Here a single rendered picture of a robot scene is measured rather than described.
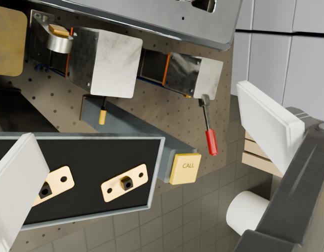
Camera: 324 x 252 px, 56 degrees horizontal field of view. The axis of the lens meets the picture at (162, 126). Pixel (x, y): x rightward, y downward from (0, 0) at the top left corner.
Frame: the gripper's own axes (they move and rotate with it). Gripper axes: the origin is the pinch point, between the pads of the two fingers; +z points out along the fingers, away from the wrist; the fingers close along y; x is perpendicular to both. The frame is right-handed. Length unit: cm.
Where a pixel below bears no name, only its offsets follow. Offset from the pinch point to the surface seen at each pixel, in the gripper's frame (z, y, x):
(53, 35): 28.4, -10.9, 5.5
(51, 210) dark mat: 20.6, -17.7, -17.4
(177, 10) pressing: 53, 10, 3
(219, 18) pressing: 59, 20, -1
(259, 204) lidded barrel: 195, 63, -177
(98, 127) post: 60, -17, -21
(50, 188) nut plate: 19.7, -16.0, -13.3
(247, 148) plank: 213, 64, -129
